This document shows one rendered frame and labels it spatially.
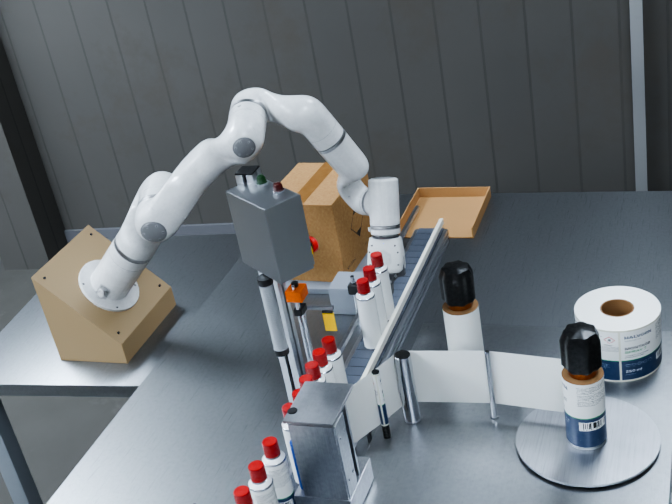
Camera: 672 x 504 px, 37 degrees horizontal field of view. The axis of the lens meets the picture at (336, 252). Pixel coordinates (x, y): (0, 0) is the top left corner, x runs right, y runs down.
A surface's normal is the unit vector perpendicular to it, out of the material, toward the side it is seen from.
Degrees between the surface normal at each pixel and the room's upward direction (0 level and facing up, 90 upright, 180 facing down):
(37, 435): 0
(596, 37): 90
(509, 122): 90
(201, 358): 0
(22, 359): 0
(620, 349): 90
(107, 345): 90
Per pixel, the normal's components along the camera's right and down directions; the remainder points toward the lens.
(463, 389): -0.25, 0.49
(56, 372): -0.17, -0.87
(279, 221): 0.59, 0.29
